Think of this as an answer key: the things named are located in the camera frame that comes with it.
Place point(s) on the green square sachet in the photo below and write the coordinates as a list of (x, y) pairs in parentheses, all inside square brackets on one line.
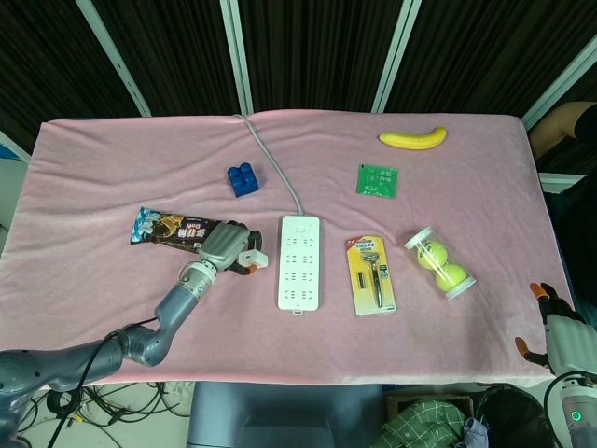
[(378, 181)]

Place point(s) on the blue building block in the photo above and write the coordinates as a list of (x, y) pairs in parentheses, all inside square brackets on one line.
[(243, 181)]

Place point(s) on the yellow banana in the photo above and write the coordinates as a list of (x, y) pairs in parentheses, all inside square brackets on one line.
[(410, 140)]

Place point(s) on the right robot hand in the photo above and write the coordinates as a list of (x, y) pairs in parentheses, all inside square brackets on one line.
[(571, 340)]

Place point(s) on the pink table cloth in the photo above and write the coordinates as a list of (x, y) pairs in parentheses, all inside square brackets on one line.
[(326, 345)]

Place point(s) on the white charger adapter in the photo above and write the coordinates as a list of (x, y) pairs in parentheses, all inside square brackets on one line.
[(255, 258)]

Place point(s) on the white partition post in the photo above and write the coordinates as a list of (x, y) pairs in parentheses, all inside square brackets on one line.
[(559, 79), (396, 56), (116, 65), (238, 60)]

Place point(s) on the black bin bag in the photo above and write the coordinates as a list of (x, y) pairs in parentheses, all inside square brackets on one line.
[(508, 415)]

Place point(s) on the clear tennis ball tube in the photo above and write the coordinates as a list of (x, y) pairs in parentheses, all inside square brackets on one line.
[(438, 262)]

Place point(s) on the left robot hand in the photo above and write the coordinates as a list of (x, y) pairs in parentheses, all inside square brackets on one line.
[(224, 242)]

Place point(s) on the yellow tennis ball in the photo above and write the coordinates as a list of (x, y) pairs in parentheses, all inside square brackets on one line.
[(433, 256), (452, 277)]

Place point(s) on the green plaid cloth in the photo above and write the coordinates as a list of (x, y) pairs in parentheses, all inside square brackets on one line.
[(420, 424)]

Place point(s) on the razor in yellow blister pack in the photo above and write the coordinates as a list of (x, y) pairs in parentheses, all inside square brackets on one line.
[(370, 280)]

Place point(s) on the white power strip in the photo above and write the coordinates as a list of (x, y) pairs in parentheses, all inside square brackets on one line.
[(299, 280)]

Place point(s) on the brown cardboard box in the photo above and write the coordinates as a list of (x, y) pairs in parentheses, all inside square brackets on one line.
[(401, 401)]

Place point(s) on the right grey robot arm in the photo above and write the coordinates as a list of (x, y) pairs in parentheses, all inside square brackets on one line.
[(578, 415)]

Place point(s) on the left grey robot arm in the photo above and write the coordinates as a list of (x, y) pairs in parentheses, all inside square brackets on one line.
[(140, 343)]

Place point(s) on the brown chocolate snack packet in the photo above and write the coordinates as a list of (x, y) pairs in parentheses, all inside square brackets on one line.
[(172, 228)]

